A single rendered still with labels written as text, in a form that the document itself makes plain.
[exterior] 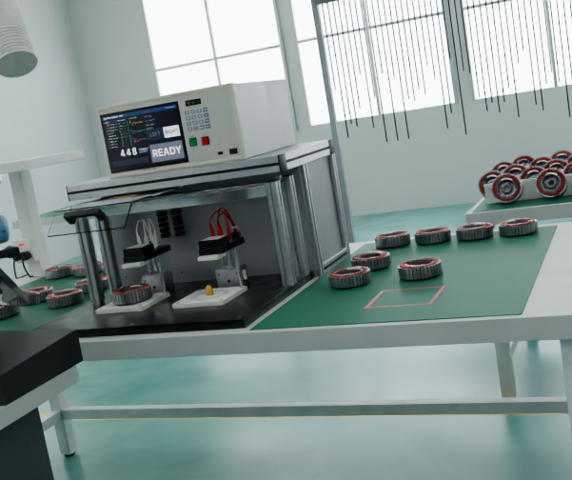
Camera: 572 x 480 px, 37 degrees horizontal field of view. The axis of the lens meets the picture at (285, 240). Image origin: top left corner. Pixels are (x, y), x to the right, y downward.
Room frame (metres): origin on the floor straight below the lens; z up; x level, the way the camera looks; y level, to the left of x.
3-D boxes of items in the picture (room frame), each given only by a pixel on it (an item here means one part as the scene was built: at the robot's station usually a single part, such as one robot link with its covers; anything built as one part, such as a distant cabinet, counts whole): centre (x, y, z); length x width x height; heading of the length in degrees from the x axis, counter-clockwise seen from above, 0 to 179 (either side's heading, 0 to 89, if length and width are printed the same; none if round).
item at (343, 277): (2.18, -0.15, 0.77); 0.11 x 0.11 x 0.04
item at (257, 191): (2.34, 0.29, 1.03); 0.62 x 0.01 x 0.03; 67
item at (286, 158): (2.54, 0.21, 1.09); 0.68 x 0.44 x 0.05; 67
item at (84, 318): (2.26, 0.33, 0.76); 0.64 x 0.47 x 0.02; 67
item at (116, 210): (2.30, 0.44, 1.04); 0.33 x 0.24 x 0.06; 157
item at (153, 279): (2.42, 0.39, 0.80); 0.08 x 0.05 x 0.06; 67
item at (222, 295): (2.20, 0.22, 0.78); 0.15 x 0.15 x 0.01; 67
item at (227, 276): (2.33, 0.16, 0.80); 0.08 x 0.05 x 0.06; 67
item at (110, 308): (2.29, 0.44, 0.78); 0.15 x 0.15 x 0.01; 67
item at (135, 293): (2.29, 0.44, 0.80); 0.11 x 0.11 x 0.04
